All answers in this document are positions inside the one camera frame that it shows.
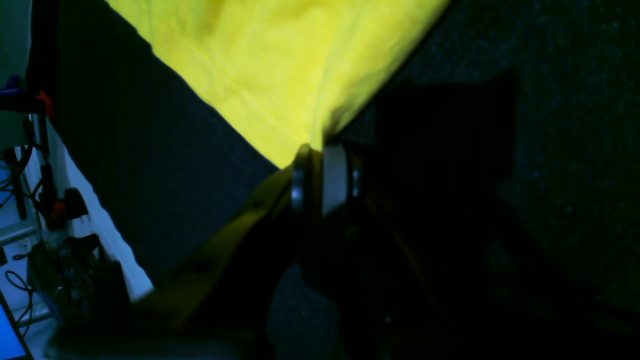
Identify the left gripper white left finger image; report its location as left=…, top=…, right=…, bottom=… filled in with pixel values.
left=135, top=145, right=321, bottom=321

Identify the left gripper white right finger image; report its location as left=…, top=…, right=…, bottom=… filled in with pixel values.
left=322, top=143, right=364, bottom=215

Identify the orange t-shirt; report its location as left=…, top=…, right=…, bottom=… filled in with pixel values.
left=108, top=0, right=450, bottom=168

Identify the black table cloth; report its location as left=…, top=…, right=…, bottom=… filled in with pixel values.
left=27, top=0, right=639, bottom=360

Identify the red clamp far left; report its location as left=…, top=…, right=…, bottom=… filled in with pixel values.
left=36, top=90, right=56, bottom=119

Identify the black cable bundle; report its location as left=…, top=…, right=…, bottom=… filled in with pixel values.
left=0, top=90, right=126, bottom=341

